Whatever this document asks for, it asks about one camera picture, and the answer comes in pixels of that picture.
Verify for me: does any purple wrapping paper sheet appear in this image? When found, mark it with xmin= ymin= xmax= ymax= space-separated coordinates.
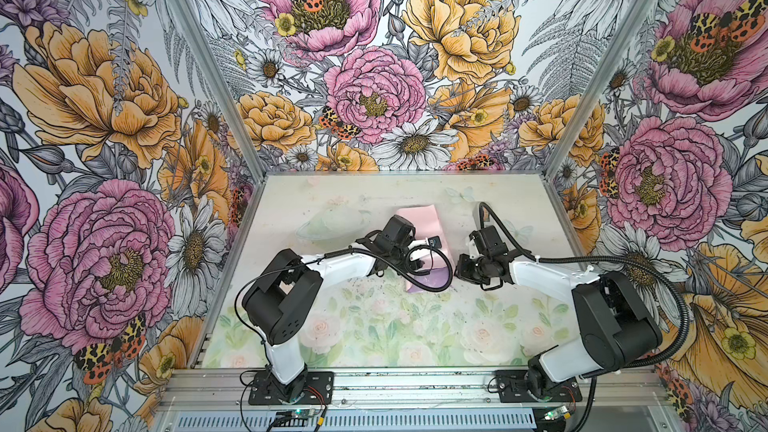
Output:
xmin=395 ymin=205 xmax=454 ymax=287

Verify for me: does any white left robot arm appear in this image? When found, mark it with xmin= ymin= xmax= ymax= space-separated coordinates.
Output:
xmin=235 ymin=215 xmax=453 ymax=388

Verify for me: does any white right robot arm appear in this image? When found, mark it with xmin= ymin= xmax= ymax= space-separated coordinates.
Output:
xmin=456 ymin=226 xmax=662 ymax=398

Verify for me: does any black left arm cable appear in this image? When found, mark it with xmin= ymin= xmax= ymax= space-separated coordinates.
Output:
xmin=235 ymin=235 xmax=458 ymax=338

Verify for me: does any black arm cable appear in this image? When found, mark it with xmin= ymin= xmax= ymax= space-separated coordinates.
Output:
xmin=477 ymin=199 xmax=693 ymax=432
xmin=235 ymin=235 xmax=458 ymax=338

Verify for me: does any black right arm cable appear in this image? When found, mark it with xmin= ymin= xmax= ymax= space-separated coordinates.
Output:
xmin=477 ymin=199 xmax=693 ymax=432

